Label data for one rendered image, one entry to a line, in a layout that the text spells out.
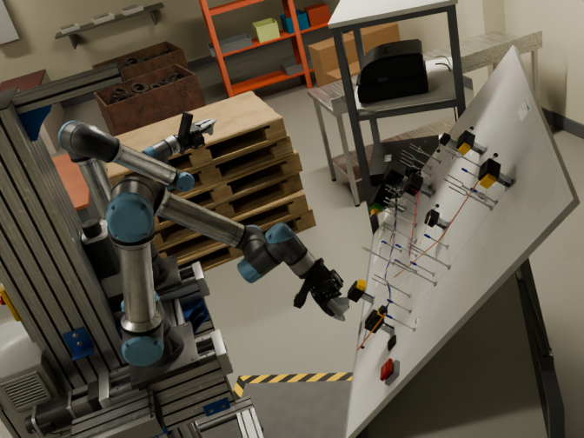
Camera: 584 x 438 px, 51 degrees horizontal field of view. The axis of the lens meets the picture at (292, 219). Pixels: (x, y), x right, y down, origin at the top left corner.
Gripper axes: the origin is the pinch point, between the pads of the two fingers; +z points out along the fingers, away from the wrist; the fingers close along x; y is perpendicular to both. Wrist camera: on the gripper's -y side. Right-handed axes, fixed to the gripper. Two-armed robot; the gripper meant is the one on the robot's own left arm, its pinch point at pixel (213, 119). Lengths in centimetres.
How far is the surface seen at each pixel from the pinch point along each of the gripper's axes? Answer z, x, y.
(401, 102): 61, 52, 5
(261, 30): 328, -381, 125
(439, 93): 73, 63, 3
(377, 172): 54, 42, 40
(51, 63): 200, -764, 192
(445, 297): -20, 132, 12
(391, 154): 72, 36, 41
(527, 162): 10, 137, -19
